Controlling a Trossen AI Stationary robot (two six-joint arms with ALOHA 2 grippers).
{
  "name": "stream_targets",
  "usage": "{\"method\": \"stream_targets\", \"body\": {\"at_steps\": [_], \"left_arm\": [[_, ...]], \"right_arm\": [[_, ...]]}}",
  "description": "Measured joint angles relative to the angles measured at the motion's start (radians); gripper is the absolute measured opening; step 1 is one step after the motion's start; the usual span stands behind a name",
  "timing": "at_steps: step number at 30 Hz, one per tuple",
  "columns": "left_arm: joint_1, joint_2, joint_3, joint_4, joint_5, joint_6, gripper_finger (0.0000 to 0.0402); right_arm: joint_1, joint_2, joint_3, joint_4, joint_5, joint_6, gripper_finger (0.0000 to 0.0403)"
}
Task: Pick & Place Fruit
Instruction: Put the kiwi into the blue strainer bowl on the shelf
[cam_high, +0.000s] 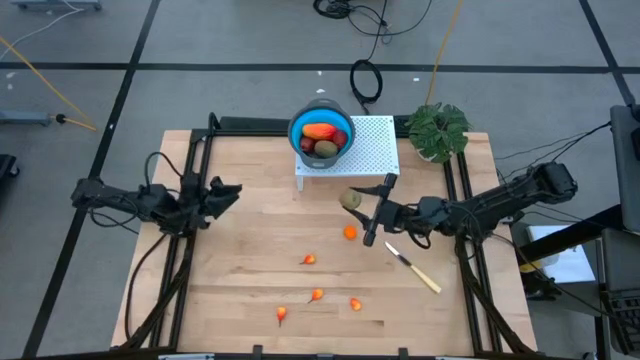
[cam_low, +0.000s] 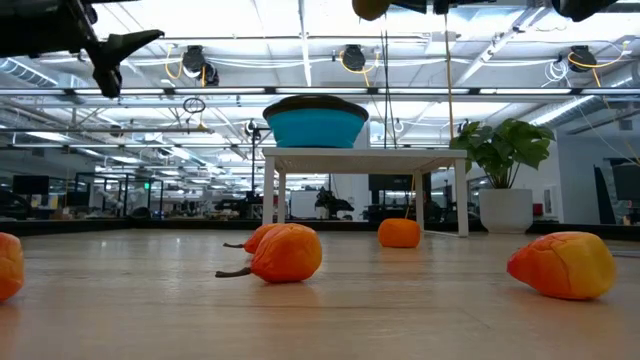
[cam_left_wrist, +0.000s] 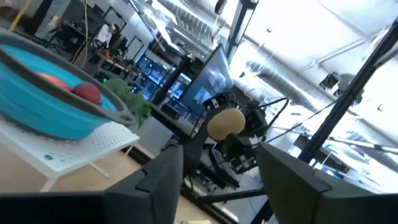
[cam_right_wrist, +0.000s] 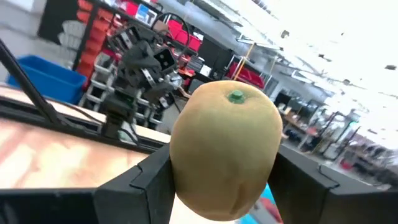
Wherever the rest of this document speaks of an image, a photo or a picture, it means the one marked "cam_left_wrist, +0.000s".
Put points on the dark red plum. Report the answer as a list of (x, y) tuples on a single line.
[(87, 92)]

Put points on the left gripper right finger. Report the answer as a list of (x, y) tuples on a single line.
[(289, 186)]

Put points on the person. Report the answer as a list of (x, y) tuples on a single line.
[(104, 34)]

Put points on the large grey monitor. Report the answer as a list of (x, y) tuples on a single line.
[(208, 84)]

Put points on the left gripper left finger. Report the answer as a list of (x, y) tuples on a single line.
[(155, 193)]

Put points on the green plant in white pot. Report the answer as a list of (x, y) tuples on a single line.
[(130, 99)]

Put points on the blue bowl with grey rim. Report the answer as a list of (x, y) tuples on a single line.
[(37, 109)]

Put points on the white perforated metal shelf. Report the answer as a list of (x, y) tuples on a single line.
[(77, 149)]

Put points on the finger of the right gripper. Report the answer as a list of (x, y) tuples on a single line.
[(199, 149), (236, 147)]

